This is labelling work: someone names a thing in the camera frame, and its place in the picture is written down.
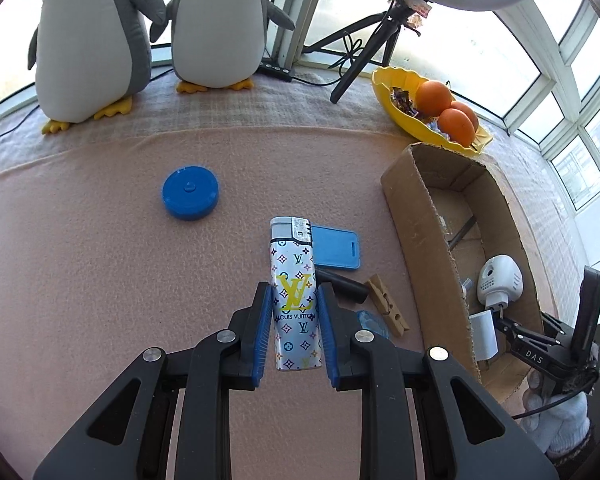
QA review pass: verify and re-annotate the white charger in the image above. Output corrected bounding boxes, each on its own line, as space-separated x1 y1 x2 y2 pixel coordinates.
468 310 500 363

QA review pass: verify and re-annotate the orange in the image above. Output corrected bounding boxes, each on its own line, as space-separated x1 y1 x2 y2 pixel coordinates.
416 80 454 117
450 101 479 133
437 108 475 146

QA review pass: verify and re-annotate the grey rod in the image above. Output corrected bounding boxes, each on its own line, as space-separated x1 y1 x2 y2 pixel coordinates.
447 215 478 251

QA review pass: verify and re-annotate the cardboard box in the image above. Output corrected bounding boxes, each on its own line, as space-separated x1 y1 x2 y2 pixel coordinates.
380 142 555 406

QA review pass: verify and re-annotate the black ring light cable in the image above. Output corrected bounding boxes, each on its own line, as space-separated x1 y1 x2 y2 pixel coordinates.
292 30 363 87

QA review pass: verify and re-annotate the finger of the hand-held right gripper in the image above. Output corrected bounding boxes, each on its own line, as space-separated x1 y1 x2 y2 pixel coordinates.
494 310 568 347
510 337 555 377

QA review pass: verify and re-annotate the patterned silver lighter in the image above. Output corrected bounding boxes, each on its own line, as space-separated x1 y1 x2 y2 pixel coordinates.
270 216 325 372

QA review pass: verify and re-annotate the person's right hand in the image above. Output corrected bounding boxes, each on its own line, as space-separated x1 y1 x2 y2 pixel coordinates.
518 370 593 458

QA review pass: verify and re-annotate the pink blanket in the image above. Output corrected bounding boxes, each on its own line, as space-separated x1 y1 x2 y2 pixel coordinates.
0 127 575 480

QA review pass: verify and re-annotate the large plush penguin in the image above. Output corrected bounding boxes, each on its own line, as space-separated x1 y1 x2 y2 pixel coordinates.
27 0 167 135

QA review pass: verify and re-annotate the yellow fruit bowl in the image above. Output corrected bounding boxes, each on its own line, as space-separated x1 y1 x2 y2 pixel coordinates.
371 65 493 153

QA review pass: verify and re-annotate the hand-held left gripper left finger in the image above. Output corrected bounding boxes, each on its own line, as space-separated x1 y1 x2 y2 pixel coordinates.
32 281 275 480

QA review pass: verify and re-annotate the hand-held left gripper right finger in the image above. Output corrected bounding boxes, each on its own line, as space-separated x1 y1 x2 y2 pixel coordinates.
317 282 560 480

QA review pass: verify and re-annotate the small plush penguin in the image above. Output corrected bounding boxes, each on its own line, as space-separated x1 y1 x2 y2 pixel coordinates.
150 0 297 95

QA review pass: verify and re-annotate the blue phone stand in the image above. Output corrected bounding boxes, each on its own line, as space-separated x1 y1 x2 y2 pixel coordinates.
311 224 363 272

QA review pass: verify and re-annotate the clear blue plastic piece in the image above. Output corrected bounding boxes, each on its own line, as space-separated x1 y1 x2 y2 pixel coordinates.
355 310 393 341

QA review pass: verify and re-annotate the blue round lid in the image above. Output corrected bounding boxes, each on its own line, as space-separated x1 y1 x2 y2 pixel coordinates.
161 165 219 222

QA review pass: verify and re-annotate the black inline controller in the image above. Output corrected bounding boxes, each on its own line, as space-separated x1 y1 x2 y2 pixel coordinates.
258 60 295 83

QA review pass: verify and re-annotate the wooden clothespin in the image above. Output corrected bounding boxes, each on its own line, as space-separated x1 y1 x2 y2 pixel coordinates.
367 274 411 338

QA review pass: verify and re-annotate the white round plug adapter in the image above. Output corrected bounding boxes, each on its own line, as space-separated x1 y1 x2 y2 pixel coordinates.
476 255 524 313

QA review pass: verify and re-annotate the black cylinder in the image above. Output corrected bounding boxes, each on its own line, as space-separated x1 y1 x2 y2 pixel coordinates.
317 268 369 304

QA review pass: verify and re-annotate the pile of wrapped candies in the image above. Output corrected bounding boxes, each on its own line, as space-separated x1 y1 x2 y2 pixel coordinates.
390 87 450 137

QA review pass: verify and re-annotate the black tripod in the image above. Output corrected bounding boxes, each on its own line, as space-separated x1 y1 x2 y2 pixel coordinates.
302 0 431 105

